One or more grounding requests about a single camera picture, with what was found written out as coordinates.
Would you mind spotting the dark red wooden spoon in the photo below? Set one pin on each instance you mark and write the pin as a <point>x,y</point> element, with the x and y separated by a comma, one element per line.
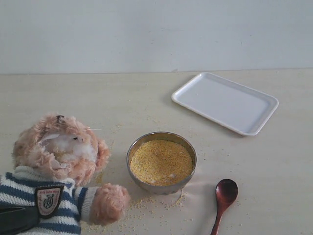
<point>226,194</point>

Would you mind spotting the steel bowl of millet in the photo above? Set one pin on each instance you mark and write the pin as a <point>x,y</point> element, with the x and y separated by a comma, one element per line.
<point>161,163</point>

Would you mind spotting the white rectangular plastic tray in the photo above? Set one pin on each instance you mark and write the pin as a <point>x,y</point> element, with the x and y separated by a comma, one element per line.
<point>234,106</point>

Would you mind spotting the brown teddy bear striped sweater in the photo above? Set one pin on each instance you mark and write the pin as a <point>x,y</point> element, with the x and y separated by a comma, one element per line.
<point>54,160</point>

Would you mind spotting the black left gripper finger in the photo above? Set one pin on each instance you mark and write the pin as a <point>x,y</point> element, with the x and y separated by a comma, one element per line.
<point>18,219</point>

